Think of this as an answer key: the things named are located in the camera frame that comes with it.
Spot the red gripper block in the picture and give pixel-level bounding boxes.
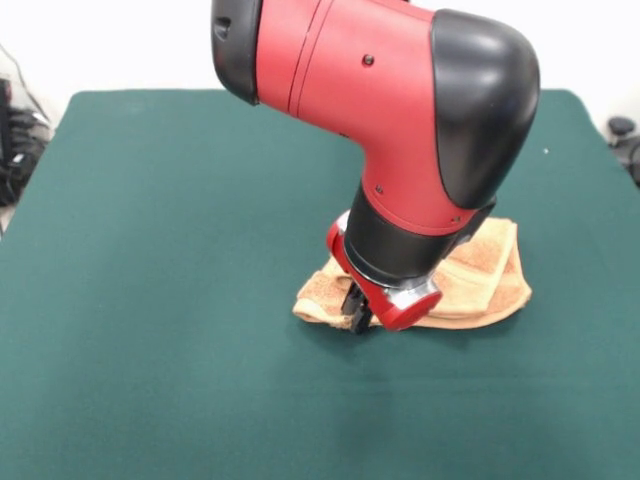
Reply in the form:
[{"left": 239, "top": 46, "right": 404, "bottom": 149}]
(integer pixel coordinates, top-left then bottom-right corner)
[{"left": 326, "top": 219, "right": 444, "bottom": 335}]

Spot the tan terry towel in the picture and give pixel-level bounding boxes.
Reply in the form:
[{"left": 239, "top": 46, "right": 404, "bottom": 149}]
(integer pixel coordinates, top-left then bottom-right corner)
[{"left": 291, "top": 217, "right": 534, "bottom": 332}]

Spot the dark green table cloth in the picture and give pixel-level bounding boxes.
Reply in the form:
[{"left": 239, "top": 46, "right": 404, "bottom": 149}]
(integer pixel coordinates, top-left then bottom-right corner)
[{"left": 0, "top": 87, "right": 640, "bottom": 480}]

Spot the black chair caster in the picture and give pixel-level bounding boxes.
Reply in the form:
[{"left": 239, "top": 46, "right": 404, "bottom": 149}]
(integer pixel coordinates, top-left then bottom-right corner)
[{"left": 607, "top": 115, "right": 640, "bottom": 189}]

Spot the black equipment pile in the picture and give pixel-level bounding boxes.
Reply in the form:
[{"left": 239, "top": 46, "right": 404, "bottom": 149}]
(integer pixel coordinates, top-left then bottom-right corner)
[{"left": 0, "top": 77, "right": 52, "bottom": 207}]

